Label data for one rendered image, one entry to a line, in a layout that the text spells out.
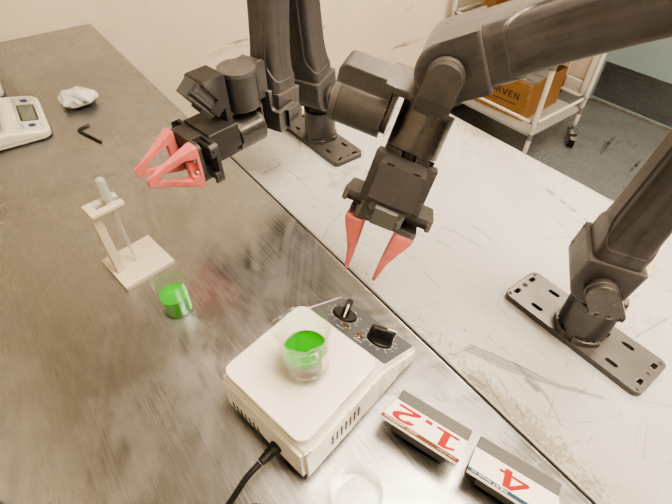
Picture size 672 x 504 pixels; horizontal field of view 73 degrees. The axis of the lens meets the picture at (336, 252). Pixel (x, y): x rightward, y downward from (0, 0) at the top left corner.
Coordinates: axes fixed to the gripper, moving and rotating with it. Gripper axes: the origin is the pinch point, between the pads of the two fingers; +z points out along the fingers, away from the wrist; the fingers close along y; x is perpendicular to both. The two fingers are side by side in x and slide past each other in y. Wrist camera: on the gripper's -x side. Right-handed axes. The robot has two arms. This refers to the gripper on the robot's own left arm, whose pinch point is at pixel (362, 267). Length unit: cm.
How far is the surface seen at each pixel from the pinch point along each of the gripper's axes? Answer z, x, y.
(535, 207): -9.9, 32.8, 24.1
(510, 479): 10.5, -11.5, 22.3
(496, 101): -30, 217, 33
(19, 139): 15, 29, -74
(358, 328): 7.1, -1.4, 2.5
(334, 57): -21, 172, -49
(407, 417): 11.3, -8.0, 11.1
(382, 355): 7.1, -5.0, 6.1
